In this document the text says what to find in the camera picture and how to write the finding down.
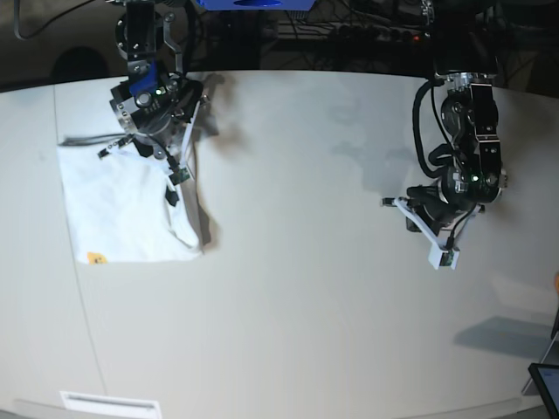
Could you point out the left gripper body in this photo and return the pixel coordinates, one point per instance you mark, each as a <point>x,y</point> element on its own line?
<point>443,202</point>

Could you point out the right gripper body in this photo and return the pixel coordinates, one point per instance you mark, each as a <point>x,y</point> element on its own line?
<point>156,119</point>

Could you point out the white printed T-shirt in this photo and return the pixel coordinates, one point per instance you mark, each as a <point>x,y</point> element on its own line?
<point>117,212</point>

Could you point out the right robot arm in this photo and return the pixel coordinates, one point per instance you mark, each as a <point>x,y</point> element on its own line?
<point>153,57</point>

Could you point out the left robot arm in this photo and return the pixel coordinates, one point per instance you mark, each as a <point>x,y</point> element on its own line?
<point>466,169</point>

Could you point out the blue box at top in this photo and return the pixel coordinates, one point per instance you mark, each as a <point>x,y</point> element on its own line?
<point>214,5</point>

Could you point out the black power strip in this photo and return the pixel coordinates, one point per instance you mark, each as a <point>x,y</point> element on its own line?
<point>378,33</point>

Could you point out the dark tablet device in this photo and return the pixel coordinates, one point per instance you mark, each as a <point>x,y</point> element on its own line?
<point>545,378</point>

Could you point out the white label on table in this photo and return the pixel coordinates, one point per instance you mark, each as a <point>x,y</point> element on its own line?
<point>111,406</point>

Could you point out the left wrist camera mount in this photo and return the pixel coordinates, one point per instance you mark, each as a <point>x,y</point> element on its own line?
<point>444,251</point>

